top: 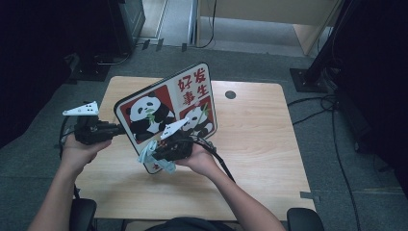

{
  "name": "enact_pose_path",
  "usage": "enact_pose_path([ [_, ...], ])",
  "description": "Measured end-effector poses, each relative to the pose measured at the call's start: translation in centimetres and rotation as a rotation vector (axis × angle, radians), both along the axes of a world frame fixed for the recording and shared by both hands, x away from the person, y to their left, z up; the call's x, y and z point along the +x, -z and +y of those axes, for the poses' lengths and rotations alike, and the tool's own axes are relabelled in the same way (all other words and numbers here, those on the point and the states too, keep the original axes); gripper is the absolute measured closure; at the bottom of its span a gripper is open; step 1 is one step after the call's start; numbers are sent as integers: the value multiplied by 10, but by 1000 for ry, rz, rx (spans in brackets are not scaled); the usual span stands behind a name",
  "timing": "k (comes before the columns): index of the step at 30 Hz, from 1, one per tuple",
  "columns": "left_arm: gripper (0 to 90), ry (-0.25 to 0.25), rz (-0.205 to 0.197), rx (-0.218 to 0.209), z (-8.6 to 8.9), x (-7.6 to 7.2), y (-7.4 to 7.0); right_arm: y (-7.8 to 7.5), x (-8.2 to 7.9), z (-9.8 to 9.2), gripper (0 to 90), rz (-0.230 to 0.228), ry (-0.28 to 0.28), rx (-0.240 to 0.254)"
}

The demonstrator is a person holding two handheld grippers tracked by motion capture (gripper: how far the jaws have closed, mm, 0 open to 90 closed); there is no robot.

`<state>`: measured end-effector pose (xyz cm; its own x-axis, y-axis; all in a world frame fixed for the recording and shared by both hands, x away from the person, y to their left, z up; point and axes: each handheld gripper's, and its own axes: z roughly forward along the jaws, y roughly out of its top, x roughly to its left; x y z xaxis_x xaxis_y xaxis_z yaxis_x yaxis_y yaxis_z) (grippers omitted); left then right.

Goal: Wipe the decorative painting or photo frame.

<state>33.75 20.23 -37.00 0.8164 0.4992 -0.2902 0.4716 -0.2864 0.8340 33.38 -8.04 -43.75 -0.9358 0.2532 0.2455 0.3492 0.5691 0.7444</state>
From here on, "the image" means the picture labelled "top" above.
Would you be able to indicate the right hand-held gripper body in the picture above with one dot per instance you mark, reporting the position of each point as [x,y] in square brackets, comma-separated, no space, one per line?
[178,147]

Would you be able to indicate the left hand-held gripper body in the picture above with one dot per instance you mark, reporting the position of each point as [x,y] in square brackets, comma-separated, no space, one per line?
[93,131]

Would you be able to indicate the light blue cloth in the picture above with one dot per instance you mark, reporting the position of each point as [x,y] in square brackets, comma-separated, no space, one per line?
[146,152]

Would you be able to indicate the panda print square board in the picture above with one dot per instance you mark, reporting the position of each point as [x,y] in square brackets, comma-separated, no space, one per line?
[154,109]

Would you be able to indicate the person's right hand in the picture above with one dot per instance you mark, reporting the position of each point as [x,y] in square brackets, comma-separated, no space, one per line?
[200,160]

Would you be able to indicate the person's left hand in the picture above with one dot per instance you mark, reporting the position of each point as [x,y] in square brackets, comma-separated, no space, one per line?
[78,155]

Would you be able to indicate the dark stand base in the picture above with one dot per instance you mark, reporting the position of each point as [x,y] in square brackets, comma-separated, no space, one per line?
[89,72]

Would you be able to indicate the person's dark shirt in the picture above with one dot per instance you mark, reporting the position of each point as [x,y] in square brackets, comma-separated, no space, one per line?
[189,224]

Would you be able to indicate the black round table grommet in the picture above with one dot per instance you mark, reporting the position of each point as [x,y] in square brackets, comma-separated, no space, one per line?
[230,94]

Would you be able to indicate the black chair armrest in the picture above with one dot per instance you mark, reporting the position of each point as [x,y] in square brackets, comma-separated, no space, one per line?
[82,215]
[304,221]

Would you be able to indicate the dark cabinet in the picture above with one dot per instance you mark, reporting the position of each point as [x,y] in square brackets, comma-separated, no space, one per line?
[134,12]

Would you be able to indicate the black metal stand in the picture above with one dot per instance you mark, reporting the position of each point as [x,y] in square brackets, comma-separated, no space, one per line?
[303,80]

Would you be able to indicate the light wooden cabinet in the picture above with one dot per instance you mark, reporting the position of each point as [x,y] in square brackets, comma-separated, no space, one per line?
[256,9]

